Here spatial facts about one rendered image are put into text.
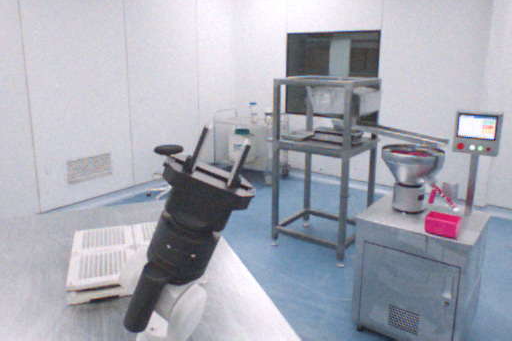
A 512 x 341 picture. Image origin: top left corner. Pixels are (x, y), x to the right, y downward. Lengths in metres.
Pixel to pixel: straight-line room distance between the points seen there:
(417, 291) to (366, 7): 3.72
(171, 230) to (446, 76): 4.80
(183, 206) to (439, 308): 2.22
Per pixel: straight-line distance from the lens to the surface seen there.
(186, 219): 0.57
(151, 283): 0.59
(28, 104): 4.67
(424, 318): 2.72
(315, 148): 3.46
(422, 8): 5.32
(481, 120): 2.70
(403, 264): 2.61
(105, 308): 1.62
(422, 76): 5.28
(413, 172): 2.63
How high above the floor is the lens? 1.69
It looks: 12 degrees down
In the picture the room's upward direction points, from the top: straight up
